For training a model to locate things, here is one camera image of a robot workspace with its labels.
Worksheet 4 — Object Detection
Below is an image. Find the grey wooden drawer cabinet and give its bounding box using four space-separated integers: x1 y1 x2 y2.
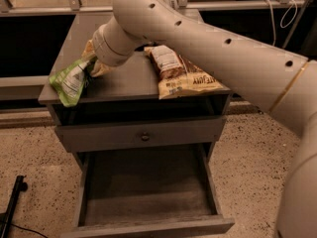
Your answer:
38 9 233 161

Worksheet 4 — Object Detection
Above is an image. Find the closed grey middle drawer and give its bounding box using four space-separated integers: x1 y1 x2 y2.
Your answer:
55 117 225 153

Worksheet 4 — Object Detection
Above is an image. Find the black metal leg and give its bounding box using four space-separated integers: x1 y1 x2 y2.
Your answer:
0 176 28 238

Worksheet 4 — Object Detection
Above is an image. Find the brown and yellow chip bag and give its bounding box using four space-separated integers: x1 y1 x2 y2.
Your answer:
144 45 224 99

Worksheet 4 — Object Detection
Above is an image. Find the white cable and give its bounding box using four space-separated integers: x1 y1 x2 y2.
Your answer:
263 0 315 48

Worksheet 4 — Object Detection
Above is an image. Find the round drawer knob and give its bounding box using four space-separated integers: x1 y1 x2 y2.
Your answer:
141 133 150 142

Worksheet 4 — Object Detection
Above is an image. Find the green rice chip bag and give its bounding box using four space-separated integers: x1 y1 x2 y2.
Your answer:
49 58 96 107

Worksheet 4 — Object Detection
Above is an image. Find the open grey bottom drawer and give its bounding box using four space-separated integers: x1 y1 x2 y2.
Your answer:
60 144 234 238

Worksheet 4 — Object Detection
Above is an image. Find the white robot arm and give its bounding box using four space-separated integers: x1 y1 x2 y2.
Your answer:
92 0 317 238

